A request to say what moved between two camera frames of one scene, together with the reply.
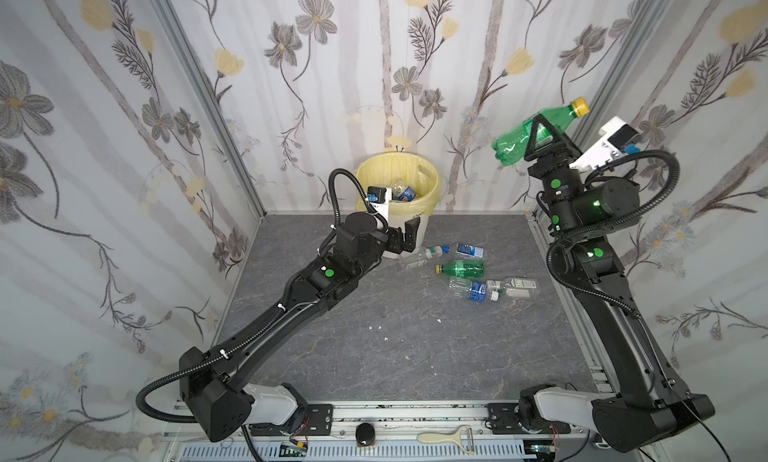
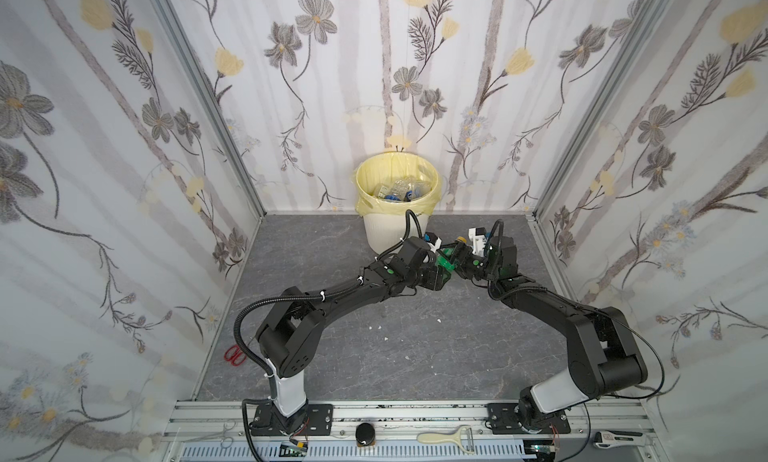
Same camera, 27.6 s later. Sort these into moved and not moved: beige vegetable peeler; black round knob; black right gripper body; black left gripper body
Moved: black right gripper body; black left gripper body
Not moved: black round knob; beige vegetable peeler
